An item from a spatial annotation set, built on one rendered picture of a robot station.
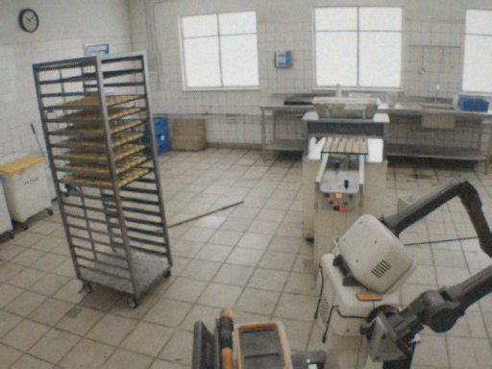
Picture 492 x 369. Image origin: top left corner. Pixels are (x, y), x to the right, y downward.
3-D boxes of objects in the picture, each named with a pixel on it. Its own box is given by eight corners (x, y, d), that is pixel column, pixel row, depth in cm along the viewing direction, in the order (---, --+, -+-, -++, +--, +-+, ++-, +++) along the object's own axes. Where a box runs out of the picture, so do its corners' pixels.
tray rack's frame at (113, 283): (175, 273, 324) (147, 49, 261) (138, 307, 280) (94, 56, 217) (117, 258, 347) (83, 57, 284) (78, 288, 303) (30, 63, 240)
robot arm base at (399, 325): (376, 311, 102) (392, 341, 91) (400, 294, 101) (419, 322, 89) (390, 329, 105) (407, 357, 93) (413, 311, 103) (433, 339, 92)
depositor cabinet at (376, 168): (317, 194, 483) (318, 126, 453) (377, 197, 465) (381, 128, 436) (302, 245, 367) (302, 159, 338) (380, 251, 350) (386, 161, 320)
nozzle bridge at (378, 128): (307, 148, 367) (307, 111, 355) (385, 151, 350) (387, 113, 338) (301, 159, 338) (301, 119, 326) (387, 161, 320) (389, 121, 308)
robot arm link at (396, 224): (459, 161, 137) (476, 174, 128) (465, 188, 143) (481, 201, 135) (357, 226, 140) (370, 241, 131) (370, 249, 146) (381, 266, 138)
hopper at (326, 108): (315, 112, 352) (315, 97, 347) (378, 113, 338) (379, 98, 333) (311, 118, 326) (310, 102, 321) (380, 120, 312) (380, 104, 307)
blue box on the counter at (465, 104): (461, 110, 516) (462, 100, 511) (456, 107, 543) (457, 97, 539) (488, 111, 507) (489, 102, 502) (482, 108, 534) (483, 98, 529)
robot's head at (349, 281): (335, 304, 111) (343, 274, 107) (325, 280, 122) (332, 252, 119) (359, 304, 112) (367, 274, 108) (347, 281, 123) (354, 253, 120)
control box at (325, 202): (321, 208, 275) (321, 188, 270) (356, 209, 269) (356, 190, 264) (320, 209, 271) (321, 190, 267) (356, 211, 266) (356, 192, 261)
